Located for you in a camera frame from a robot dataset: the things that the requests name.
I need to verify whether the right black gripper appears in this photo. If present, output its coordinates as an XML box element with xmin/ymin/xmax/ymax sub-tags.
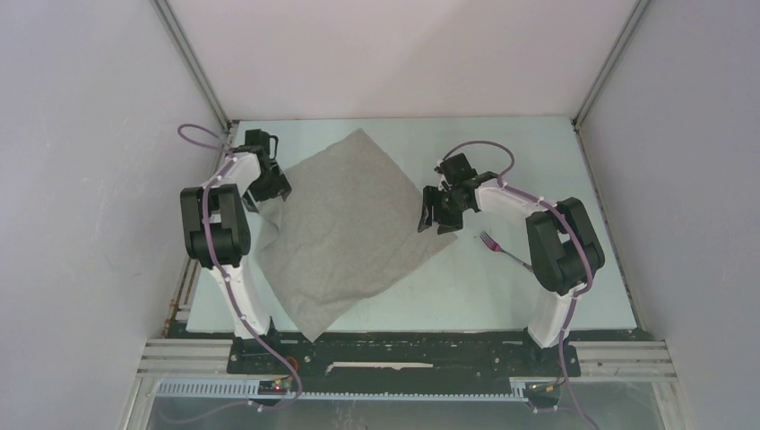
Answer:
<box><xmin>418</xmin><ymin>185</ymin><xmax>470</xmax><ymax>235</ymax></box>

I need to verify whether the grey cloth napkin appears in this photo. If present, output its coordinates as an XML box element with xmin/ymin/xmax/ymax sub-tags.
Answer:
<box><xmin>255</xmin><ymin>128</ymin><xmax>456</xmax><ymax>341</ymax></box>

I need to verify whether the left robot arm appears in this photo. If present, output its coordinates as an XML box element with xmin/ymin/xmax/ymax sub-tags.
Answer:
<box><xmin>177</xmin><ymin>124</ymin><xmax>292</xmax><ymax>340</ymax></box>

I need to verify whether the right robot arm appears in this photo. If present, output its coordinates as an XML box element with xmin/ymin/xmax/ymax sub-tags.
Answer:
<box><xmin>418</xmin><ymin>154</ymin><xmax>605</xmax><ymax>374</ymax></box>

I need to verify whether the pink metal fork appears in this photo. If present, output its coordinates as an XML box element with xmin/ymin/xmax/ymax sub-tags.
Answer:
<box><xmin>479</xmin><ymin>231</ymin><xmax>533</xmax><ymax>272</ymax></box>

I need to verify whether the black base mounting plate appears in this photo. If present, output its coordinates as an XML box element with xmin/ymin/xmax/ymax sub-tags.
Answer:
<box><xmin>227</xmin><ymin>331</ymin><xmax>581</xmax><ymax>396</ymax></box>

